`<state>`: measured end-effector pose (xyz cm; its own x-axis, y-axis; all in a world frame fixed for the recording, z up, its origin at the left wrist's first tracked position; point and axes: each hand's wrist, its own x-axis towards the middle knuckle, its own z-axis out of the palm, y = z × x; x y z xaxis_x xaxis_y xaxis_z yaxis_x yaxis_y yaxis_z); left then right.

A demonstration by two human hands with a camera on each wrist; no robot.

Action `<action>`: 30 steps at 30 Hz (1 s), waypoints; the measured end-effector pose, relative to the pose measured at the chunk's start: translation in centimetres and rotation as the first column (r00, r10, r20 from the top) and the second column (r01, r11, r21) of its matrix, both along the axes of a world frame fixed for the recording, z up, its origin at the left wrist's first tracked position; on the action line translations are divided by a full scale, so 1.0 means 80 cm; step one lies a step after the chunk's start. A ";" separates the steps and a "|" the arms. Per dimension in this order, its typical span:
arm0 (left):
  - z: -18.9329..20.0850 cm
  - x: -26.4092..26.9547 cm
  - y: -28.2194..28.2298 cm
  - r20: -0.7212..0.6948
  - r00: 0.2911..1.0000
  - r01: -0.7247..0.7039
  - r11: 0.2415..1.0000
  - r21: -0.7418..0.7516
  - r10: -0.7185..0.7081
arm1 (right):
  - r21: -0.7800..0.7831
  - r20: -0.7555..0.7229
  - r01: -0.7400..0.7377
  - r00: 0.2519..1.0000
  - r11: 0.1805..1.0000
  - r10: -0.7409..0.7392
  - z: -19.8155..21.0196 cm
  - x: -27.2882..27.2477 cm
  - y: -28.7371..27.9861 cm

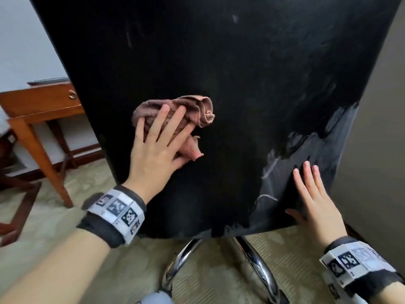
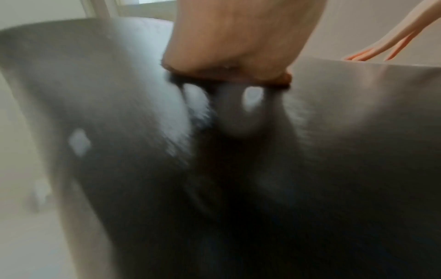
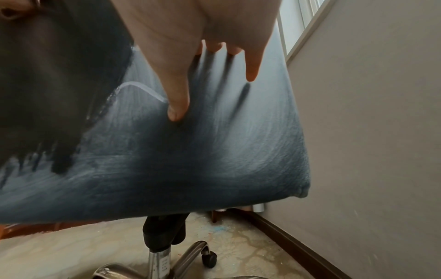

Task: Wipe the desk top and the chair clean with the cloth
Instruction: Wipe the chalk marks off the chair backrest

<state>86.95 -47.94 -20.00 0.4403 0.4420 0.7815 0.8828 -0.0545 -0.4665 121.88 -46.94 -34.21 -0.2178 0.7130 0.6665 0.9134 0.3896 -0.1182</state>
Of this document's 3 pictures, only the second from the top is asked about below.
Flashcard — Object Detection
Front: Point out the person's right hand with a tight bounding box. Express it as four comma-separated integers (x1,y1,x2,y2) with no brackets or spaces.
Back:
342,0,441,63

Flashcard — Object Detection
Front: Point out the person's left hand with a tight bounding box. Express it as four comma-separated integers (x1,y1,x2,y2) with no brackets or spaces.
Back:
162,0,329,81

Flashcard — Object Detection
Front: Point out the brown cleaning cloth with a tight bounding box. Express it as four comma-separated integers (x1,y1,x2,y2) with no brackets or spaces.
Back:
159,60,294,90

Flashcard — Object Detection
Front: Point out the black leather chair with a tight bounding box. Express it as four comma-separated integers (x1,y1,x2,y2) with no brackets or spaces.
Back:
0,16,441,279

